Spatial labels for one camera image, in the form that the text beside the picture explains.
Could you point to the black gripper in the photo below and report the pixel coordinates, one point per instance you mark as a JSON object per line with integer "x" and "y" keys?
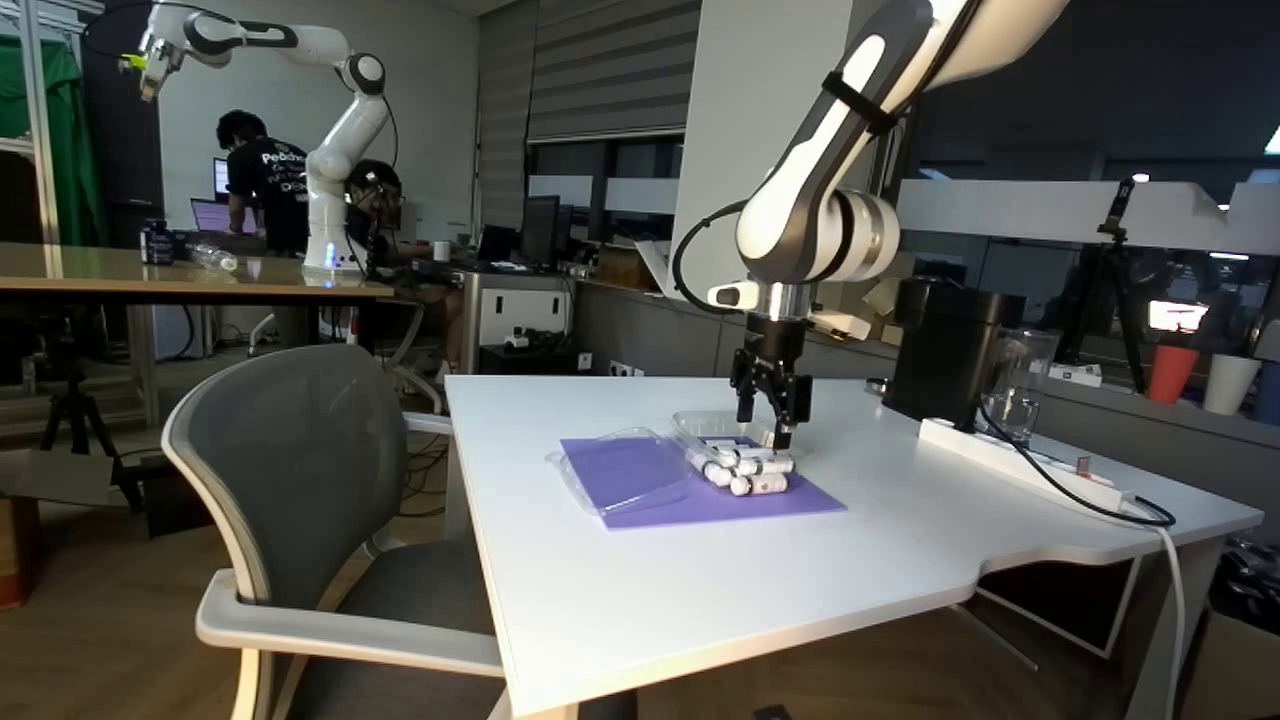
{"x": 772, "y": 343}

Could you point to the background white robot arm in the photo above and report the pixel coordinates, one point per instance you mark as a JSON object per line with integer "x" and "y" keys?
{"x": 299, "y": 197}

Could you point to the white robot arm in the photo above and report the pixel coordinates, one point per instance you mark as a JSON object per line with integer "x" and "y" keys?
{"x": 800, "y": 231}

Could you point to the clear plastic bowl with bottles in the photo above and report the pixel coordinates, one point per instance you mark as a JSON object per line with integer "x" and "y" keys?
{"x": 734, "y": 457}

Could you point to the purple mat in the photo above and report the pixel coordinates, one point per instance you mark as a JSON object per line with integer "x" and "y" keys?
{"x": 705, "y": 504}

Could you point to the black box on table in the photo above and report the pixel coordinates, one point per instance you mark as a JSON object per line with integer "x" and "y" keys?
{"x": 946, "y": 351}

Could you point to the white power strip on table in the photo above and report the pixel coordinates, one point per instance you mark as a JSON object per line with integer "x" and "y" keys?
{"x": 1036, "y": 473}

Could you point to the black tripod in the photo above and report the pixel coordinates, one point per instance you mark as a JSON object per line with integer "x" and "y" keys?
{"x": 1101, "y": 283}

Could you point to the red cup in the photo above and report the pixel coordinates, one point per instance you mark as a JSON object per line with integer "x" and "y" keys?
{"x": 1169, "y": 373}

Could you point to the white cup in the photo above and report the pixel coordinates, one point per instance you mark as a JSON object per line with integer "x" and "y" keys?
{"x": 1231, "y": 381}

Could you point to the grey mesh office chair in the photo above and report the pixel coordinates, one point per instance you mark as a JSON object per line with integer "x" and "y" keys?
{"x": 300, "y": 462}

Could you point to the wooden background table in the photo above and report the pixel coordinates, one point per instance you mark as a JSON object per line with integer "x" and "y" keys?
{"x": 117, "y": 273}

